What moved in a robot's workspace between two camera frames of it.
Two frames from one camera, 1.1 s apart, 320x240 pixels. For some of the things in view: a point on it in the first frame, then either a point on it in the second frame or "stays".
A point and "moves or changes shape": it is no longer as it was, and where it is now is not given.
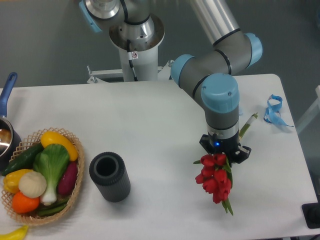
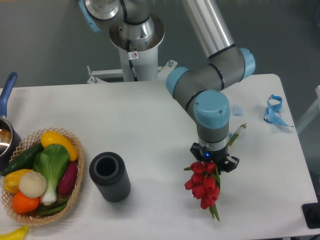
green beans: [49, 210] stays
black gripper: [225, 141] -> [217, 157]
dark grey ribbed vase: [107, 171] stays
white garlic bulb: [32, 184] stays
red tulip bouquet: [216, 177] moves or changes shape
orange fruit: [22, 204] stays
